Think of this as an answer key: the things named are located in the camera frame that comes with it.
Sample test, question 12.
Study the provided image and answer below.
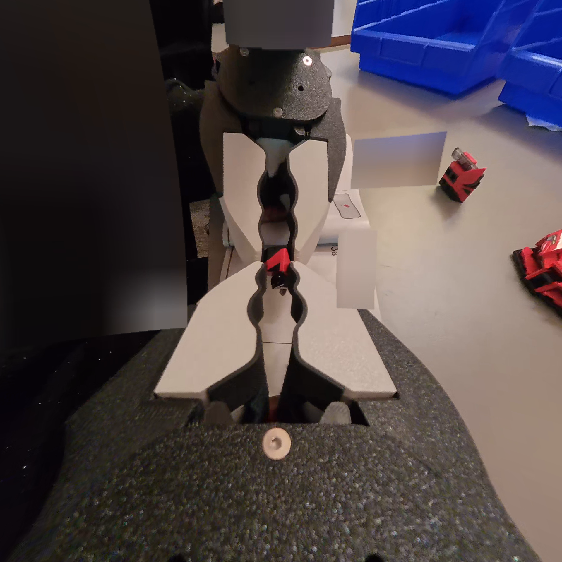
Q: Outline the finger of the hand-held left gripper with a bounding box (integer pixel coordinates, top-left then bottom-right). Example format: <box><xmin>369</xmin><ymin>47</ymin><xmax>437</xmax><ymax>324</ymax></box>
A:
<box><xmin>220</xmin><ymin>132</ymin><xmax>269</xmax><ymax>263</ymax></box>
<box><xmin>285</xmin><ymin>140</ymin><xmax>331</xmax><ymax>264</ymax></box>

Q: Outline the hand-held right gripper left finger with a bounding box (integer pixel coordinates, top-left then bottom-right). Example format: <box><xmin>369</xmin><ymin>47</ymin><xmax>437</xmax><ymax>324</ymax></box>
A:
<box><xmin>154</xmin><ymin>261</ymin><xmax>269</xmax><ymax>402</ymax></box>

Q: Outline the red lego assembly clear brick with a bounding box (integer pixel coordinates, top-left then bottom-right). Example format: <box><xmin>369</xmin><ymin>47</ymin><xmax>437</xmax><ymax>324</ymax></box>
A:
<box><xmin>438</xmin><ymin>147</ymin><xmax>487</xmax><ymax>204</ymax></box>

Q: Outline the lego instruction booklet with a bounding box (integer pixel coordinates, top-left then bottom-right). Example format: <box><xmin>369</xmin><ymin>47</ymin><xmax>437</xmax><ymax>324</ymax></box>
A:
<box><xmin>210</xmin><ymin>189</ymin><xmax>379</xmax><ymax>385</ymax></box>

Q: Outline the red lego car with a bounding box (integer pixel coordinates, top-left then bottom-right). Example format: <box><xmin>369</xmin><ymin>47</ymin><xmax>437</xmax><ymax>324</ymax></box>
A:
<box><xmin>510</xmin><ymin>228</ymin><xmax>562</xmax><ymax>309</ymax></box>

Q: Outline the person's black glittery clothing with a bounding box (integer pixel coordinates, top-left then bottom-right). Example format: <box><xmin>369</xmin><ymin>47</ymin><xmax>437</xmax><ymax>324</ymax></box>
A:
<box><xmin>0</xmin><ymin>329</ymin><xmax>189</xmax><ymax>562</ymax></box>

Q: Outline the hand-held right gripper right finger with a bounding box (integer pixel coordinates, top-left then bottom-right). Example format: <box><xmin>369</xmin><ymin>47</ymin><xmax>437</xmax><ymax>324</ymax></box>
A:
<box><xmin>281</xmin><ymin>262</ymin><xmax>399</xmax><ymax>401</ymax></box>

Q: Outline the blue plastic storage bin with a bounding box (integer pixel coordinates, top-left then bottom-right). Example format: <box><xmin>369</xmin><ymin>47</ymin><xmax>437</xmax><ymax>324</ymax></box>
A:
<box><xmin>497</xmin><ymin>0</ymin><xmax>562</xmax><ymax>131</ymax></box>
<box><xmin>350</xmin><ymin>0</ymin><xmax>518</xmax><ymax>96</ymax></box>

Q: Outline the small red wedge lego assembly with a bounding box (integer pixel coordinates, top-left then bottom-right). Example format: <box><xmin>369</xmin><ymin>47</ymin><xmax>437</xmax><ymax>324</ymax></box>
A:
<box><xmin>262</xmin><ymin>246</ymin><xmax>293</xmax><ymax>291</ymax></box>

